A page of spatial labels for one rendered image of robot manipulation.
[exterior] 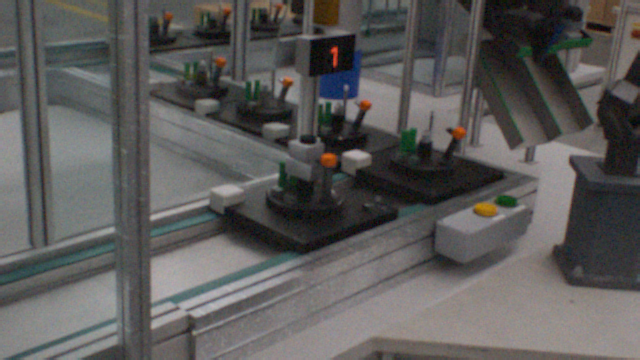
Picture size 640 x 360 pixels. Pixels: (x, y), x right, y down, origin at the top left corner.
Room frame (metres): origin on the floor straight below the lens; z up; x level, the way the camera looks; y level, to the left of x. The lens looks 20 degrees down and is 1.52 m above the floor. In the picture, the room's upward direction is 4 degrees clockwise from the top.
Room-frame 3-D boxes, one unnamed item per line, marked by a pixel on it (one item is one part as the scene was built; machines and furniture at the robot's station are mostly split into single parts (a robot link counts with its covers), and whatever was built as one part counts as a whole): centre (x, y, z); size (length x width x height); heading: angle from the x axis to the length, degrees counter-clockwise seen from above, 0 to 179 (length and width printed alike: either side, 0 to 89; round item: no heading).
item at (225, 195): (1.35, 0.16, 0.97); 0.05 x 0.05 x 0.04; 47
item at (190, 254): (1.40, 0.01, 0.91); 0.84 x 0.28 x 0.10; 137
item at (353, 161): (1.60, -0.21, 1.01); 0.24 x 0.24 x 0.13; 47
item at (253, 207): (1.35, 0.02, 0.96); 0.24 x 0.24 x 0.02; 47
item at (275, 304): (1.30, -0.13, 0.91); 0.89 x 0.06 x 0.11; 137
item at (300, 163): (1.36, 0.03, 1.06); 0.08 x 0.04 x 0.07; 47
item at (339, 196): (1.35, 0.02, 0.98); 0.14 x 0.14 x 0.02
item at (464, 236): (1.39, -0.31, 0.93); 0.21 x 0.07 x 0.06; 137
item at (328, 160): (1.32, -0.01, 1.04); 0.04 x 0.02 x 0.08; 47
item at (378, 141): (1.77, -0.03, 1.01); 0.24 x 0.24 x 0.13; 47
